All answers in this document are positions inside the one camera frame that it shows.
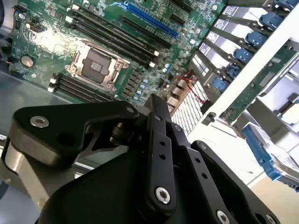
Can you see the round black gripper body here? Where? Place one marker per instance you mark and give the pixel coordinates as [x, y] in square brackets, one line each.
[100, 198]

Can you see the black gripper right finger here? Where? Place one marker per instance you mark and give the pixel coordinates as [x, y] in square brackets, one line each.
[201, 168]

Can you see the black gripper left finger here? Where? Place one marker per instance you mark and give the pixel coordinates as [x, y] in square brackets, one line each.
[70, 121]

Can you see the green black graphics card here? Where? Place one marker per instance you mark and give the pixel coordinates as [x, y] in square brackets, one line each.
[261, 84]

